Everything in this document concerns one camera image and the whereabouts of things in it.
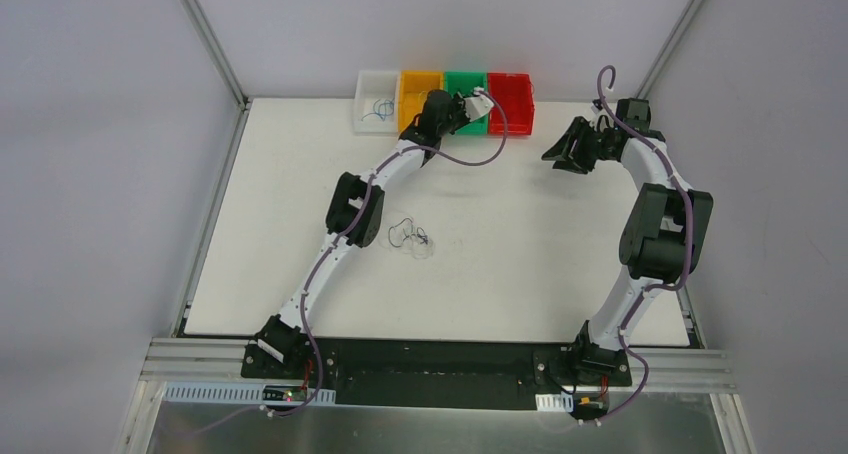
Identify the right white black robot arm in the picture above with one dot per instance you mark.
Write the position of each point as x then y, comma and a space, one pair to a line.
660, 244

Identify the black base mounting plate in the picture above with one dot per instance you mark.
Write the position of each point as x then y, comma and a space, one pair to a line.
433, 374

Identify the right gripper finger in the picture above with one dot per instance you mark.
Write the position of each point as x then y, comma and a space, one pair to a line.
581, 164
569, 143

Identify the electronics board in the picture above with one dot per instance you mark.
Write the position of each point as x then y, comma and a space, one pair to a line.
285, 394
590, 408

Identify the left electronics board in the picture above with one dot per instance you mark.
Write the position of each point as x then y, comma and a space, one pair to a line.
285, 394

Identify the red plastic bin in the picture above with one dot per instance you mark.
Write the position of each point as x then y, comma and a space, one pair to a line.
514, 93

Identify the white plastic bin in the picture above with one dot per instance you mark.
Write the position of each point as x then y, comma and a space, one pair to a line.
374, 111

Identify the right electronics board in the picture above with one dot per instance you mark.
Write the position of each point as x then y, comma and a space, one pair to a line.
590, 408

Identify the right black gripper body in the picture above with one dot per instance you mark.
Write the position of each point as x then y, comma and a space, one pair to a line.
584, 145

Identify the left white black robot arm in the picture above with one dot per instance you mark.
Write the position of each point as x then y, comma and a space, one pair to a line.
355, 213

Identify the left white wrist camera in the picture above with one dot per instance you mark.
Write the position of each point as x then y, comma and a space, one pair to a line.
477, 105

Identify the orange plastic bin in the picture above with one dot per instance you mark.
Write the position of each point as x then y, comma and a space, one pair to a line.
413, 89

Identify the green plastic bin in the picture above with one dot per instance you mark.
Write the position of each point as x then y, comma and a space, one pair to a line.
464, 83

